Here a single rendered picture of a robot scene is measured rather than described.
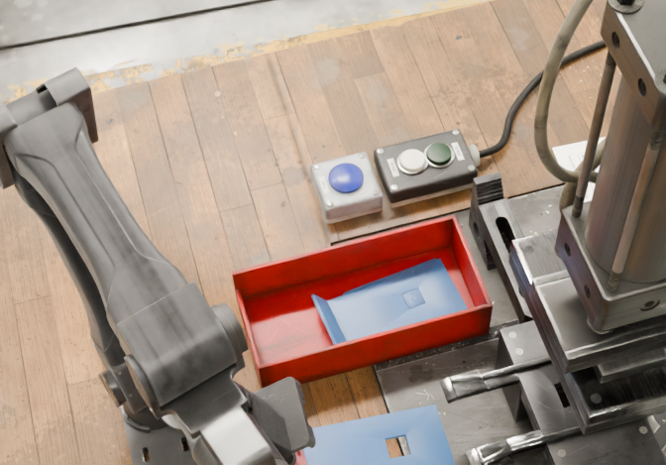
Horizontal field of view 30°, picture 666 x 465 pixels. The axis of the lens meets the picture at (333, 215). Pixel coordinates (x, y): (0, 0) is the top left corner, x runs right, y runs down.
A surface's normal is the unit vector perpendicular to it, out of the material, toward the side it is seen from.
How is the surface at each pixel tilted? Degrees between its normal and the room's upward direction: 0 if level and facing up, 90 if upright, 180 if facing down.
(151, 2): 0
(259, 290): 90
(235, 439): 8
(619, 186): 90
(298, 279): 90
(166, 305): 14
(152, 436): 0
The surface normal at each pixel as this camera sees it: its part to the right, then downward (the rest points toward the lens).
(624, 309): 0.27, 0.79
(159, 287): 0.11, -0.37
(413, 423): 0.07, -0.58
